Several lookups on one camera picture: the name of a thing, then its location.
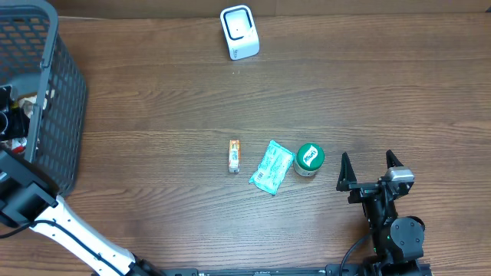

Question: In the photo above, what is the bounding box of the small orange white box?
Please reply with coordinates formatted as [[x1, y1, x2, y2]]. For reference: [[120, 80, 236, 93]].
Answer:
[[228, 140, 241, 173]]

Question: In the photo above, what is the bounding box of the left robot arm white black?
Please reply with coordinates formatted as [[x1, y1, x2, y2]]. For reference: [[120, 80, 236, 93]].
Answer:
[[1, 121, 162, 275]]

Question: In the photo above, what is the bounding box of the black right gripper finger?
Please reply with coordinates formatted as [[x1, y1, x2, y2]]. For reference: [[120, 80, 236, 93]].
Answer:
[[386, 149, 404, 169], [336, 152, 358, 192]]

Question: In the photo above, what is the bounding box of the red white stick packet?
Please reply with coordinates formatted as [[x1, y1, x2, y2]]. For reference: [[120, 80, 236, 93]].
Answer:
[[12, 137, 27, 154]]

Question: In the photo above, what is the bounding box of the beige brown snack bag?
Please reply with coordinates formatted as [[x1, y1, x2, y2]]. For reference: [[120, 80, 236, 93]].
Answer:
[[18, 90, 55, 118]]

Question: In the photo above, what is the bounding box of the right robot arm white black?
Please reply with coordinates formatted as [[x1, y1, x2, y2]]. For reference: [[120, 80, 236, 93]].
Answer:
[[336, 150, 431, 275]]

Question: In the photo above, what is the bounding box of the grey plastic mesh basket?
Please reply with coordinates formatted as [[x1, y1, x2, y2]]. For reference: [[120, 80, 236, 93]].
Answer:
[[1, 0, 88, 197]]

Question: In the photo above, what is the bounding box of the green lid round jar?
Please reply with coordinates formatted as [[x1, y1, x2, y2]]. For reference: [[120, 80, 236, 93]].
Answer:
[[294, 143, 325, 177]]

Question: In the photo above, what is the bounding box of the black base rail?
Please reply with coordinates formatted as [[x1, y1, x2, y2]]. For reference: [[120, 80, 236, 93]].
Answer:
[[162, 264, 433, 276]]

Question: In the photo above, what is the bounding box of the white barcode scanner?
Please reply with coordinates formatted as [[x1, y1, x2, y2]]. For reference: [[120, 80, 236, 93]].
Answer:
[[219, 5, 260, 61]]

